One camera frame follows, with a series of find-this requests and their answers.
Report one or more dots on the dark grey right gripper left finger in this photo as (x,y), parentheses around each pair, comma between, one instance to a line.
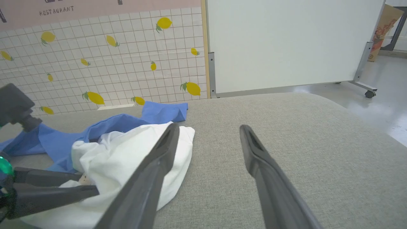
(149,178)

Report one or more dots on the blue garment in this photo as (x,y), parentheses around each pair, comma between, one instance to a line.
(63,141)

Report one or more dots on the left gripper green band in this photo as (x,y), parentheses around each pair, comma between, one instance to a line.
(5,190)

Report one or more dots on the grey board stand leg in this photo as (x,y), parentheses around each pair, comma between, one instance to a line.
(361,68)

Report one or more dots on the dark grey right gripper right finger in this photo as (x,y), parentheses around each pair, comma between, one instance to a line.
(273,190)

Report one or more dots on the white garment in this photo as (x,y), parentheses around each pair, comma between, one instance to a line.
(127,149)

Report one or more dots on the dark metal table leg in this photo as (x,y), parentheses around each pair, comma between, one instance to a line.
(394,35)

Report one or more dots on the white partition board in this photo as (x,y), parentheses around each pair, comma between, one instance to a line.
(286,44)

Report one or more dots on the white flat sheet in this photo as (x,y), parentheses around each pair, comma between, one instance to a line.
(114,107)

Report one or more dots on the lemon print tiled backdrop panel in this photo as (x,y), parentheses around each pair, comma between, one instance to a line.
(127,79)

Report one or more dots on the black caster wheel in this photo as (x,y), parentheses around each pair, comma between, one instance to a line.
(369,94)

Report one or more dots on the brown cardboard box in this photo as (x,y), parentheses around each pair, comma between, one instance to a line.
(383,30)

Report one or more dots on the dark grey wrist camera box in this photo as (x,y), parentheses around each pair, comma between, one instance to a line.
(16,105)

